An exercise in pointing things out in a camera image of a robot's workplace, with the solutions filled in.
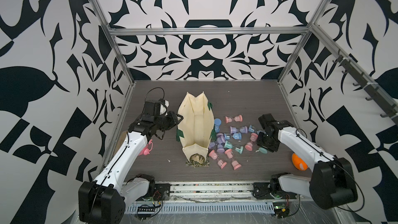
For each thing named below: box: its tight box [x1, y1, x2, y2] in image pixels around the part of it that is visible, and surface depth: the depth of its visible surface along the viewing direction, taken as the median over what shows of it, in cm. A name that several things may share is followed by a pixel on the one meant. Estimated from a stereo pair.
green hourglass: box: [223, 140, 244, 154], surface depth 88 cm
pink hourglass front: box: [224, 148, 242, 171], surface depth 84 cm
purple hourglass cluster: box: [216, 132, 226, 149], surface depth 88 cm
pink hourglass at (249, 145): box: [244, 132, 259, 152], surface depth 89 cm
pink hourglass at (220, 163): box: [208, 149, 228, 170], surface depth 85 cm
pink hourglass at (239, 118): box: [224, 114, 244, 124], surface depth 98 cm
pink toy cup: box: [138, 138, 153, 156], surface depth 88 cm
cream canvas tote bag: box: [176, 91, 217, 163], surface depth 88 cm
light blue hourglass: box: [232, 132, 243, 140], surface depth 91 cm
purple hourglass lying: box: [229, 126, 249, 134], surface depth 94 cm
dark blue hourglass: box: [214, 118, 222, 134], surface depth 91 cm
